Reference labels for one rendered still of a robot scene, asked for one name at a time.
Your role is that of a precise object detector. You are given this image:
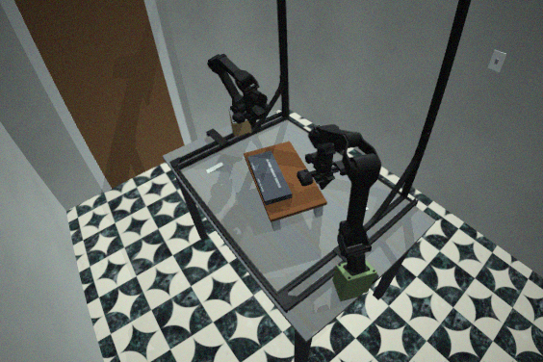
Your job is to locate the grey network switch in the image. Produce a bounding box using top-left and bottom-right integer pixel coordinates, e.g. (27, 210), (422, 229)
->
(247, 151), (292, 205)

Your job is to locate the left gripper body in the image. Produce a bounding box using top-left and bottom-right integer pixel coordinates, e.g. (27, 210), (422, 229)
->
(297, 156), (347, 186)

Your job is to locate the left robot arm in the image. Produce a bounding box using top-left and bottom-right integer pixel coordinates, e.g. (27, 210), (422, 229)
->
(305, 124), (381, 276)

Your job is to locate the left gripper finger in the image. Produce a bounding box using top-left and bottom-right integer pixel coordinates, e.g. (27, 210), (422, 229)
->
(323, 175), (335, 189)
(313, 177), (324, 190)

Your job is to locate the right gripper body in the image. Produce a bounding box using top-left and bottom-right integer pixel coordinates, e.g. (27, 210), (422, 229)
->
(232, 100), (271, 123)

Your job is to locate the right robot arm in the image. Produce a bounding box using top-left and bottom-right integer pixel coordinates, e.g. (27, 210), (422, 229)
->
(207, 54), (268, 119)

